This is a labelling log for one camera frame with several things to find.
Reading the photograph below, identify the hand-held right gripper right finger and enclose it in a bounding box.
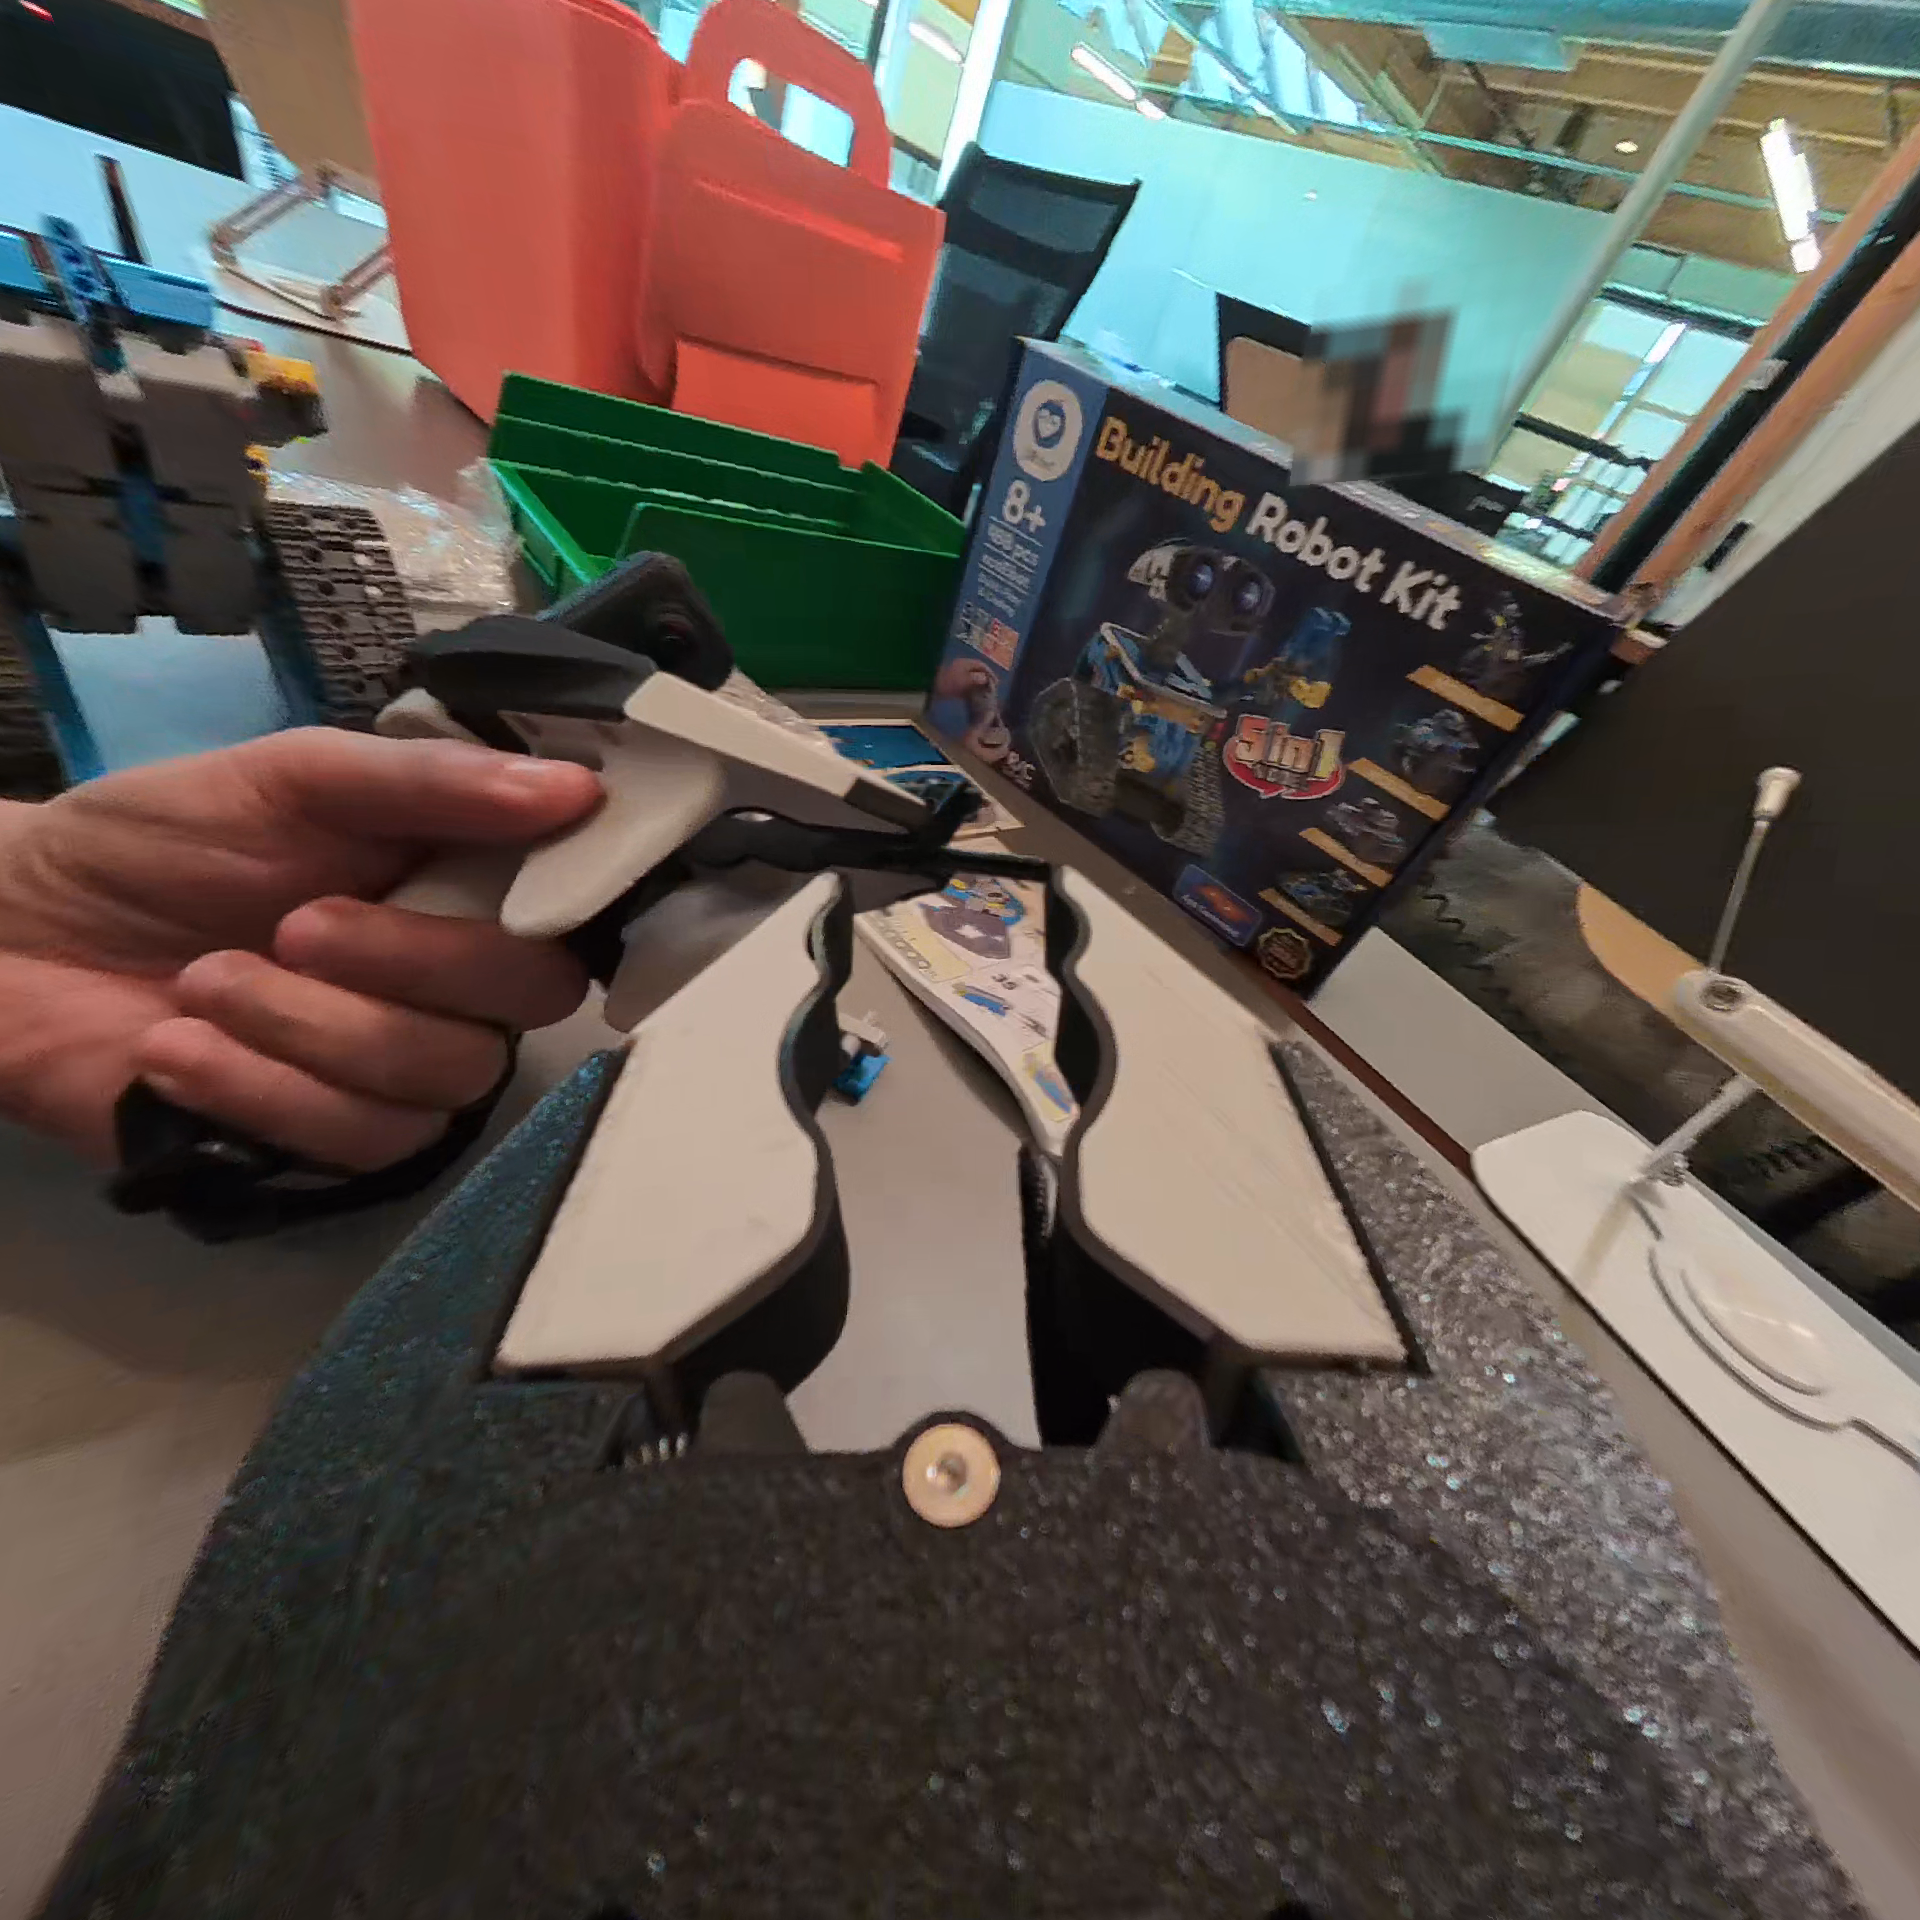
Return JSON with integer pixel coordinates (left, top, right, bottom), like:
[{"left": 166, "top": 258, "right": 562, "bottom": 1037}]
[{"left": 1048, "top": 864, "right": 1423, "bottom": 1373}]

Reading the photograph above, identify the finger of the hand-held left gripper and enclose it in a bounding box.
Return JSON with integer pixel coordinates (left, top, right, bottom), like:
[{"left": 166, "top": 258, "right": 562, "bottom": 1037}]
[
  {"left": 619, "top": 669, "right": 935, "bottom": 836},
  {"left": 600, "top": 819, "right": 942, "bottom": 1034}
]

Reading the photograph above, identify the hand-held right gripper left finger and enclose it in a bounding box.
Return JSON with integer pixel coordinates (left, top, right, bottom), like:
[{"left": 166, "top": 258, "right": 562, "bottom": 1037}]
[{"left": 492, "top": 874, "right": 856, "bottom": 1412}]

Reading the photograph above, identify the black connector piece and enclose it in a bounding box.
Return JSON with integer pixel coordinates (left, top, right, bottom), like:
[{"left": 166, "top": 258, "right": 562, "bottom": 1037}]
[{"left": 878, "top": 780, "right": 977, "bottom": 880}]

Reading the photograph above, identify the blue brick assembly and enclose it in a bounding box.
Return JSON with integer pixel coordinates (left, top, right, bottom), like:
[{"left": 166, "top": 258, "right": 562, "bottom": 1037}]
[{"left": 817, "top": 1013, "right": 897, "bottom": 1113}]

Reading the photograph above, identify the white desk lamp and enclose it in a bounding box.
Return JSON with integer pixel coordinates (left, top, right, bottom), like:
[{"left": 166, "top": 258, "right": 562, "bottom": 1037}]
[{"left": 1473, "top": 767, "right": 1920, "bottom": 1653}]

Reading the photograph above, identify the grey desk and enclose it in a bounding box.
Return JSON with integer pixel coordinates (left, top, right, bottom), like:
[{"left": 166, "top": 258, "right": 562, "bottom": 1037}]
[{"left": 0, "top": 329, "right": 1920, "bottom": 1920}]

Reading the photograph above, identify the person's left hand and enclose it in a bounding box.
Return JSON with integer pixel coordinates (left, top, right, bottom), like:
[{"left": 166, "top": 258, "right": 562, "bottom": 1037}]
[{"left": 0, "top": 727, "right": 602, "bottom": 1176}]

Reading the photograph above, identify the sticker sheet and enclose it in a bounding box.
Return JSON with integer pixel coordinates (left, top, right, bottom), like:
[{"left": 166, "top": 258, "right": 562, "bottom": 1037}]
[{"left": 817, "top": 719, "right": 1024, "bottom": 841}]

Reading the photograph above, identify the green storage bin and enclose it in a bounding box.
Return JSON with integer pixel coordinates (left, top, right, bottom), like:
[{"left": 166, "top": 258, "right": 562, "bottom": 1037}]
[{"left": 487, "top": 373, "right": 969, "bottom": 696}]

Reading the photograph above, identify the clear bubble wrap bag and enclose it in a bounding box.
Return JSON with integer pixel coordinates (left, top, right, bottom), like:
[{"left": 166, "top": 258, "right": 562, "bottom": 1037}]
[{"left": 276, "top": 464, "right": 520, "bottom": 640}]

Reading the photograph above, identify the instruction booklet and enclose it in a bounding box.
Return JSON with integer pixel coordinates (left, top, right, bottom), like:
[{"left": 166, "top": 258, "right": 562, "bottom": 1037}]
[{"left": 856, "top": 872, "right": 1096, "bottom": 1161}]

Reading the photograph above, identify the robot kit box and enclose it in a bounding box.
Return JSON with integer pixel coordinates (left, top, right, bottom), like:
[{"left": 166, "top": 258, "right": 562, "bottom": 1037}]
[{"left": 922, "top": 336, "right": 1641, "bottom": 999}]

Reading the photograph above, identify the wooden table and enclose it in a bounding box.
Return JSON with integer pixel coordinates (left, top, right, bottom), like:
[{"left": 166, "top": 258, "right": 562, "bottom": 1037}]
[{"left": 1576, "top": 883, "right": 1705, "bottom": 977}]

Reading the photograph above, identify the black office chair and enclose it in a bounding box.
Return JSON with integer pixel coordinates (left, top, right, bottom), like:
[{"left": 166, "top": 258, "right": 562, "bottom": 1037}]
[{"left": 892, "top": 141, "right": 1146, "bottom": 513}]

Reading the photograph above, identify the partly built toy robot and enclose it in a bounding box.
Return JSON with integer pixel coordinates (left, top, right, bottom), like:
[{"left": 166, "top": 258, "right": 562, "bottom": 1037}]
[{"left": 0, "top": 218, "right": 406, "bottom": 799}]

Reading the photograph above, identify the black partition panel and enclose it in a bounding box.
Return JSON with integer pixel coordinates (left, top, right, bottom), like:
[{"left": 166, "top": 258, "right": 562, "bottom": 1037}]
[{"left": 1497, "top": 427, "right": 1920, "bottom": 963}]

